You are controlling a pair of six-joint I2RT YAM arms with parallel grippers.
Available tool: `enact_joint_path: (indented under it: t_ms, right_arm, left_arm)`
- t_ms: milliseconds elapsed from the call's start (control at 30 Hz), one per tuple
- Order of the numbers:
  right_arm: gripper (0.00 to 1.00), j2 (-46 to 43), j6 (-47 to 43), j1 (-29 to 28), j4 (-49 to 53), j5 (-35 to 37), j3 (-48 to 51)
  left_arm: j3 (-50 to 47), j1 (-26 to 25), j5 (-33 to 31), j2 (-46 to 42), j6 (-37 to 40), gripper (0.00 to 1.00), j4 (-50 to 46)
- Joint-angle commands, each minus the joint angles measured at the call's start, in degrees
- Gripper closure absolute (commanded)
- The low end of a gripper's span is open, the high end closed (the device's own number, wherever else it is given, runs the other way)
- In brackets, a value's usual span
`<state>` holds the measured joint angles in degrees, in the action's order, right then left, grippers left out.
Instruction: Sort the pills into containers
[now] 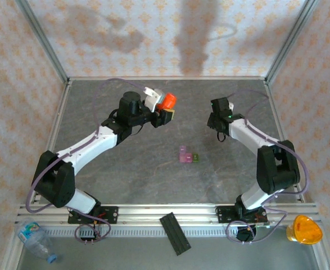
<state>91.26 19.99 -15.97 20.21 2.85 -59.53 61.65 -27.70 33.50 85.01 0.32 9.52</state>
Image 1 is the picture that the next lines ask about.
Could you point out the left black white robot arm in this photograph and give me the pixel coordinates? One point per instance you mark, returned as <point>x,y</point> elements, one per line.
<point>91,143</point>

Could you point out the black rail piece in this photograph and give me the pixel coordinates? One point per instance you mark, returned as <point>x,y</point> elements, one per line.
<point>175,233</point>

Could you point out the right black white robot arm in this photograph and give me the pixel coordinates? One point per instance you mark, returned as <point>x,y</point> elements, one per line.
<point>246,132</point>

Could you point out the long aluminium base rail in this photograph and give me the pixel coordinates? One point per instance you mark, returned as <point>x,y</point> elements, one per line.
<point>153,213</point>

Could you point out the right black mount plate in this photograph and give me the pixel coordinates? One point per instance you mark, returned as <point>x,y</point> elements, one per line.
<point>223,215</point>

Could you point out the pink and green pill organizer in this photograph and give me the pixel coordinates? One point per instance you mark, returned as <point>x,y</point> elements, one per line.
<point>185,159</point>

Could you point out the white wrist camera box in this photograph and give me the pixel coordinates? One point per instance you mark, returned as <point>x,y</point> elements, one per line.
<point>153,98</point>
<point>231,106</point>

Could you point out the aluminium table end rail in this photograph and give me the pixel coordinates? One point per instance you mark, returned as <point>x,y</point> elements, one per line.
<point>181,78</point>

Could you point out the aluminium table side rail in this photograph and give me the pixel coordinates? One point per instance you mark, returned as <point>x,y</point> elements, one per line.
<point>60,112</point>
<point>275,112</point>

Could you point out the orange translucent cup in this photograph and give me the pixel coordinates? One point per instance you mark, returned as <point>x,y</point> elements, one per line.
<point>305,229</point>

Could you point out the orange pill bottle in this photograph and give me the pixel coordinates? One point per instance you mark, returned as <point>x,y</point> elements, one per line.
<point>169,100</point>

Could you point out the black mount plate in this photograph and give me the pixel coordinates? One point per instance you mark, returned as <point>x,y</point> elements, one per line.
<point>223,215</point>
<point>111,215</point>

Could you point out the aluminium frame post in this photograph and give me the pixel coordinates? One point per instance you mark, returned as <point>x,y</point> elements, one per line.
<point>288,42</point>
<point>42,42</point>

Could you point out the clear plastic water bottle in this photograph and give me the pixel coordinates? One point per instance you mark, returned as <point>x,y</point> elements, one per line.
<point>31,233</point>

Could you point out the left black mount plate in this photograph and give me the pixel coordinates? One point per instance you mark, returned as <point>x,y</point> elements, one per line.
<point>111,215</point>

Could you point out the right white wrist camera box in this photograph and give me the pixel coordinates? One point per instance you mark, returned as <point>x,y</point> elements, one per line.
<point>231,106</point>

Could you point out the black connector box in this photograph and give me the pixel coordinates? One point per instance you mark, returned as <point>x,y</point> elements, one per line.
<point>87,233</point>
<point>244,234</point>

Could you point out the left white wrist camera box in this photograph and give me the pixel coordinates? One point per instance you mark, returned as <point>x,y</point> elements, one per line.
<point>153,98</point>

